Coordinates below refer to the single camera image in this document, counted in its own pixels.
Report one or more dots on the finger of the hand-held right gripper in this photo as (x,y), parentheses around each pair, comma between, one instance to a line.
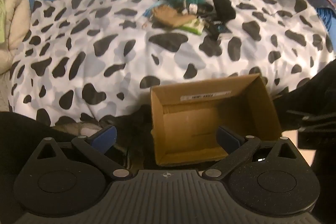
(317,127)
(302,113)

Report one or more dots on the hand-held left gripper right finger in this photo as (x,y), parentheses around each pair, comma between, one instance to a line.
(226,138)

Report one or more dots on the cow-print blanket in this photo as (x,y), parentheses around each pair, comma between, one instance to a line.
(118,56)

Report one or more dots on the blue wet wipes packet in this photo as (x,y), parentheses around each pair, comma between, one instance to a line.
(155,7)

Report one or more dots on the beige fleece garment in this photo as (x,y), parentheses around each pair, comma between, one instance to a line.
(15,3)

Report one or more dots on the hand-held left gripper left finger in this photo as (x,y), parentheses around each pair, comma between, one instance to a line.
(106,137)

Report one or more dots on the dark packet with blue label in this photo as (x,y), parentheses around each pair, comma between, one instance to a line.
(218,28)

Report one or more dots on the brown cardboard box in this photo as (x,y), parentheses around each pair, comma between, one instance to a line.
(183,129)

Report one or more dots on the brown pouch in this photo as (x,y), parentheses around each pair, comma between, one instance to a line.
(169,15)

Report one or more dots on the black box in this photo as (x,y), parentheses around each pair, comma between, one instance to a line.
(223,6)

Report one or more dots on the green wet wipes packet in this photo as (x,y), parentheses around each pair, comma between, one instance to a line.
(193,26)

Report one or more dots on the black roll with white tape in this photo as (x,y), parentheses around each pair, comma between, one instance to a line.
(196,8)

